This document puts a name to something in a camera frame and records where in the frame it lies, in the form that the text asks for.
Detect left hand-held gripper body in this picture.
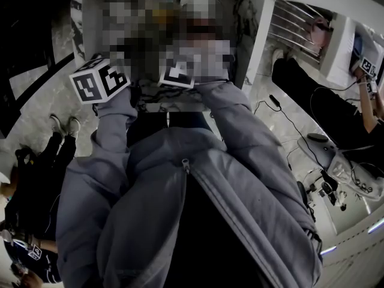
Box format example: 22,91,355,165
68,57,132,105

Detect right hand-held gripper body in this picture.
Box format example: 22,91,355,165
157,61,196,89

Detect person's left forearm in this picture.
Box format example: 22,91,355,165
89,85,142,161

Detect person's right forearm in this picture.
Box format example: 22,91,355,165
194,81,283,167

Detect marble sink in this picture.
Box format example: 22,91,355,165
70,0,277,113

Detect person's black trousers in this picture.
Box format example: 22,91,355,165
127,111,211,149

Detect black metal work table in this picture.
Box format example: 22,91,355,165
0,0,76,137

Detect person's grey jacket torso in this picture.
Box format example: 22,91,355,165
55,109,323,288

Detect pink plastic basin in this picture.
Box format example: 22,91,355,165
310,18,334,47

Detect blue oval basin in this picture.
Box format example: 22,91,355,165
352,33,364,62

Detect black cable with adapter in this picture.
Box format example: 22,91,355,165
253,94,325,161

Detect chrome wire rack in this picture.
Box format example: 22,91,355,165
268,0,326,68

